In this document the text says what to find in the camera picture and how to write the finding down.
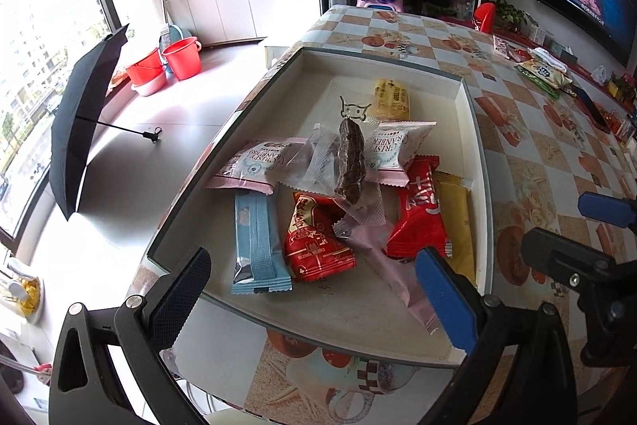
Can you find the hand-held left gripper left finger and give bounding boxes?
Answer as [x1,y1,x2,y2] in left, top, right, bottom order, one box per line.
[47,247,212,425]

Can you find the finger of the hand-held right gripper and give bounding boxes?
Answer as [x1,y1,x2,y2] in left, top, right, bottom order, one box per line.
[577,191,637,229]
[520,227,637,368]

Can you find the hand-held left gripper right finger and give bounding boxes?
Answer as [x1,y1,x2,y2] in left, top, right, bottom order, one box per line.
[414,247,580,425]

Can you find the plain pink snack packet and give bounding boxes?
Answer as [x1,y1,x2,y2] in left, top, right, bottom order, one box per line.
[332,221,441,336]

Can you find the gold snack packet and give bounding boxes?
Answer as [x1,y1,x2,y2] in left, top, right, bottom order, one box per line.
[433,171,477,286]

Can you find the light blue snack packet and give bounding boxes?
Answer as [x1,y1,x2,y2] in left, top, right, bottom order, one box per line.
[230,192,293,295]

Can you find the plain red snack packet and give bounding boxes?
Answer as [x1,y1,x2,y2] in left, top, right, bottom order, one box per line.
[385,156,455,262]

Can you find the red patterned snack packet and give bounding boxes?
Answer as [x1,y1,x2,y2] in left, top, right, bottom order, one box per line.
[283,191,358,282]

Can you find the pink white snack packet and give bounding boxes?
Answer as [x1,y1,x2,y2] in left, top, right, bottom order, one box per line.
[205,137,309,197]
[365,120,438,187]

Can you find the brown sausage clear packet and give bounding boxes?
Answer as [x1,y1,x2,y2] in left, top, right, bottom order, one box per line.
[331,95,386,227]

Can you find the clear snack packet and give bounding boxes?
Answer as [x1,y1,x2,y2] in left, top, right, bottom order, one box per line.
[286,122,344,197]

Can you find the yellow snack packet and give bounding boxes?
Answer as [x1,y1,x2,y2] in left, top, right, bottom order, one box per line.
[372,78,411,121]

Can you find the shallow grey cardboard box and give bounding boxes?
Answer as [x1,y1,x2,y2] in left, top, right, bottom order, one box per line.
[147,47,493,368]

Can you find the yellow white object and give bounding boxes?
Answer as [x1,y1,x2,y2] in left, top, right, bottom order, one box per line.
[10,278,43,319]

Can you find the white red snack packet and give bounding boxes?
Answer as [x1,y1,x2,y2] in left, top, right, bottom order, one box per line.
[492,34,513,60]

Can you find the black umbrella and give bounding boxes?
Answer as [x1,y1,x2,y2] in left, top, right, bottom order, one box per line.
[49,23,164,221]

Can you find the white basin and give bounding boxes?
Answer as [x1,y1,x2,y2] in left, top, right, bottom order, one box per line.
[130,69,167,97]

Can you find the green potted plant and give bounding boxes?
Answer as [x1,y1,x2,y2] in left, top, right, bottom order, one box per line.
[492,0,528,27]

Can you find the red bucket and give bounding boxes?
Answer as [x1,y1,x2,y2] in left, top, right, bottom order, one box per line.
[124,48,165,86]
[162,37,202,80]

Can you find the red bottle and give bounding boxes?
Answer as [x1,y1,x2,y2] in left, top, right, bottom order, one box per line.
[473,2,497,32]

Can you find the light blue basin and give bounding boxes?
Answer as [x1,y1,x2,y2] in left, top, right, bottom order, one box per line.
[159,24,192,50]

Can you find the pink stool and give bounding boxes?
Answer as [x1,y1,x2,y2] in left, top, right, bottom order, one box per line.
[354,0,406,14]

